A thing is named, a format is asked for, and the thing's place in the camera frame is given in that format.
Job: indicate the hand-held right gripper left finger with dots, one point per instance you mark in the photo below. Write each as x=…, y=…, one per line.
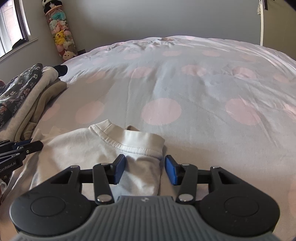
x=120, y=168

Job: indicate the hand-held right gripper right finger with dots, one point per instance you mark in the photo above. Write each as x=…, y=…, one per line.
x=170, y=170

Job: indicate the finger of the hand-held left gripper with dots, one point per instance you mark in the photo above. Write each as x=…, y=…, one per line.
x=22, y=144
x=34, y=147

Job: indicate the white t-shirt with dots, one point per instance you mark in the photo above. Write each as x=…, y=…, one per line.
x=92, y=150

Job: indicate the stack of folded clothes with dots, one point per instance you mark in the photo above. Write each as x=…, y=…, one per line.
x=46, y=76

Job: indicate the dark floral garment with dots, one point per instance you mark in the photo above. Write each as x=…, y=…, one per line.
x=18, y=92

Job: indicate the navy sock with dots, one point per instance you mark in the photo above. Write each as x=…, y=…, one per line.
x=60, y=70

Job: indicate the polka dot bed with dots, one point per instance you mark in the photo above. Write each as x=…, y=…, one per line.
x=185, y=81

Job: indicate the small black object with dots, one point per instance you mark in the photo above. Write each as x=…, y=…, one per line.
x=18, y=42

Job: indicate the clear tube of plush toys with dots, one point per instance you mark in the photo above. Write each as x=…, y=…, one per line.
x=61, y=34

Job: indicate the window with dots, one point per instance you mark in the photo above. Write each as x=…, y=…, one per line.
x=9, y=23

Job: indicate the panda plush toy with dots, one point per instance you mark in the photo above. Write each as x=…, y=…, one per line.
x=46, y=2

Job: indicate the cream door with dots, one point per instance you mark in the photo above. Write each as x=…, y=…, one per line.
x=277, y=20

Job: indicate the dark wall socket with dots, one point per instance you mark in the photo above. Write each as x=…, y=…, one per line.
x=81, y=50

